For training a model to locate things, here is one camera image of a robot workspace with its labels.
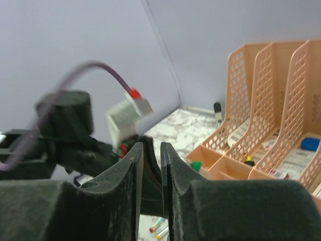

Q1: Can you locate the small white packet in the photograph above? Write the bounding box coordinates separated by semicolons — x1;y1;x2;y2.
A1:
261;136;277;151

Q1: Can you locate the black grey stapler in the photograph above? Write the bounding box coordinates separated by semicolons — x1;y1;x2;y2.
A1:
213;102;223;128

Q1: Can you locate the yellow highlighter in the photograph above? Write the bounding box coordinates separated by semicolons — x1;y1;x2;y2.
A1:
244;156;255;167

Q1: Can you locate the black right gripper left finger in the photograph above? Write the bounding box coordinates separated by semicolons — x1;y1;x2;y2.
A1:
1;143;143;240

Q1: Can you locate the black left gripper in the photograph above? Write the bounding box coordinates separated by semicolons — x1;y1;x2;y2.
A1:
75;135;166;217

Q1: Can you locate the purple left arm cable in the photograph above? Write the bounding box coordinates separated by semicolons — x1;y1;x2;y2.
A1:
0;61;131;171

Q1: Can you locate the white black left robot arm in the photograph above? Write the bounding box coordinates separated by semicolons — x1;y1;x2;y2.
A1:
1;90;164;216

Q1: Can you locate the green pen cap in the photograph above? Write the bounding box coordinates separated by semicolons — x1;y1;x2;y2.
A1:
190;161;202;172

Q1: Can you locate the white pen red end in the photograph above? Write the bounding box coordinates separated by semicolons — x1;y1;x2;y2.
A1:
148;217;165;233

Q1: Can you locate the blue eraser box upper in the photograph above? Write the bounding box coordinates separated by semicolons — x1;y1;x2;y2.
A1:
300;137;320;152

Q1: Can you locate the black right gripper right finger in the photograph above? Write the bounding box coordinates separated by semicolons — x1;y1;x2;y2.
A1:
160;143;320;240

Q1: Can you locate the white pen yellow end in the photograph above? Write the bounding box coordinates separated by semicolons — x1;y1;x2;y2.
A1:
156;226;169;240

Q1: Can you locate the orange plastic desk organizer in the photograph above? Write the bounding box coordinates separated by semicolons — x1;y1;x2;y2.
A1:
186;40;320;193

